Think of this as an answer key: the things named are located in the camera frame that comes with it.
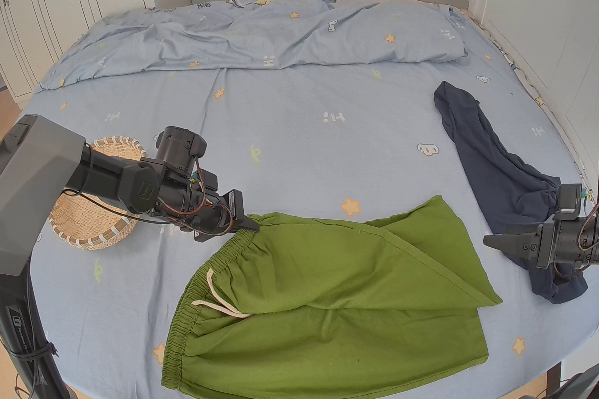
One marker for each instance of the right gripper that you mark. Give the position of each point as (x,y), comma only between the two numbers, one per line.
(564,243)

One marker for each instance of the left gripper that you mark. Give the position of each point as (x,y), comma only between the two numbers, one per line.
(210,219)

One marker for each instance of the green shorts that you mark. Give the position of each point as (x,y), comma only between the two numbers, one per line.
(337,285)

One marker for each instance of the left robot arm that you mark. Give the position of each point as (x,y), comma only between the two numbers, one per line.
(37,182)

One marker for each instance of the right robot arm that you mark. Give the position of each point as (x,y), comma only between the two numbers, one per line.
(593,243)

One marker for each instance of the dark blue garment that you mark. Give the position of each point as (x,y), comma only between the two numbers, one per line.
(486,163)

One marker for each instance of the round woven basket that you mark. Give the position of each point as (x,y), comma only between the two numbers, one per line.
(84,226)

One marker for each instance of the pale blue quilt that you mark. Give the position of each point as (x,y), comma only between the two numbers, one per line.
(262,37)

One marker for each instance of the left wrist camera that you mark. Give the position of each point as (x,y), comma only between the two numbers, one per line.
(209,181)

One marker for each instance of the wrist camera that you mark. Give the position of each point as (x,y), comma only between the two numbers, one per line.
(209,181)
(568,200)

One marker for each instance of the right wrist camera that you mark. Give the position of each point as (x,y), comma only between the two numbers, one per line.
(568,200)

